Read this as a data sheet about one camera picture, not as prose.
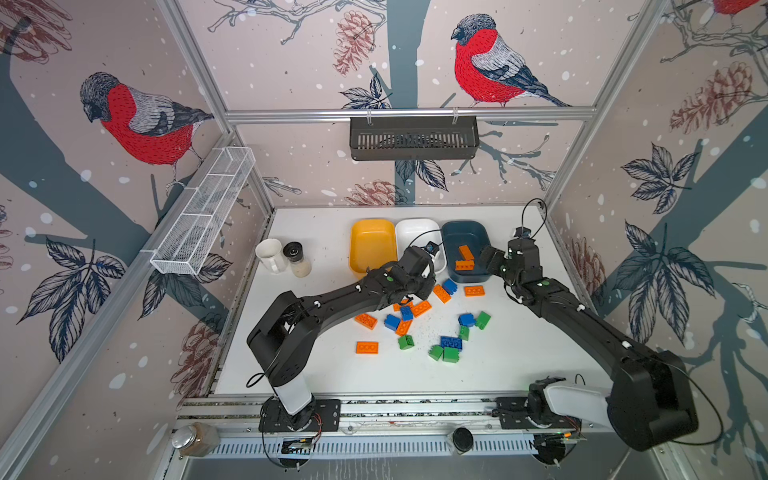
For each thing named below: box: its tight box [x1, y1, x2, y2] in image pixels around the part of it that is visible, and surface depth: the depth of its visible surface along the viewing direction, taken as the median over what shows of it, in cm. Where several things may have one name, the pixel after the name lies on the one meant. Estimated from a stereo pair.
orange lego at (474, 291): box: [463, 286, 485, 297], surface depth 97 cm
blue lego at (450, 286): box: [442, 278, 458, 295], surface depth 97 cm
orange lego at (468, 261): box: [455, 244, 475, 269], surface depth 105 cm
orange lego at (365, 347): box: [355, 341, 379, 354], surface depth 85 cm
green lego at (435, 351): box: [428, 344, 444, 361], surface depth 85 cm
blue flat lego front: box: [440, 336, 463, 350], surface depth 87 cm
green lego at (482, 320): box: [475, 311, 492, 330], surface depth 90 cm
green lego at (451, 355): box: [442, 347, 460, 363], surface depth 84 cm
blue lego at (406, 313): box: [400, 306, 413, 322], surface depth 90 cm
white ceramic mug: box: [255, 238, 286, 275], surface depth 97 cm
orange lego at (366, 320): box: [354, 313, 378, 330], surface depth 92 cm
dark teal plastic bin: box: [441, 220, 492, 283], surface depth 109 cm
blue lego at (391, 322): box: [384, 314, 401, 331], surface depth 90 cm
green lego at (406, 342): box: [398, 334, 415, 350], surface depth 87 cm
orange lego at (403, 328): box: [395, 320, 413, 337], surface depth 90 cm
